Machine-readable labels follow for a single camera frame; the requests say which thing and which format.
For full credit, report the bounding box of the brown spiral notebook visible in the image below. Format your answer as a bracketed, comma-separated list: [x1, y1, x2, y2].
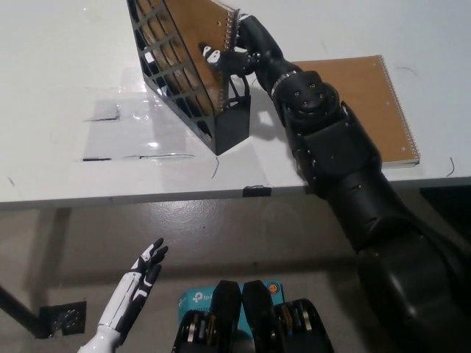
[139, 0, 244, 119]
[294, 54, 421, 170]

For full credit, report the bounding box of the black lattice file holder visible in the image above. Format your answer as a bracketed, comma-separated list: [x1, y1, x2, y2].
[126, 0, 253, 155]

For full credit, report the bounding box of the white and black left hand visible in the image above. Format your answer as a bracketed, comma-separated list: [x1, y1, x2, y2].
[96, 237, 170, 345]

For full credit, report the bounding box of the black and white right hand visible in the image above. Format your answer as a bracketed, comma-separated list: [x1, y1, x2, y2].
[200, 13, 296, 92]

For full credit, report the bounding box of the clear plastic sheet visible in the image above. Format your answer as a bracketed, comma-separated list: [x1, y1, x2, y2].
[71, 68, 198, 163]

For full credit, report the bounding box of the teal tp-link box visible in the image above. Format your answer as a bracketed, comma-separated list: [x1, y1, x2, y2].
[178, 281, 286, 332]

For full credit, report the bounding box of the black table leg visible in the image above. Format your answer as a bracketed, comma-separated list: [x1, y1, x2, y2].
[0, 285, 47, 338]

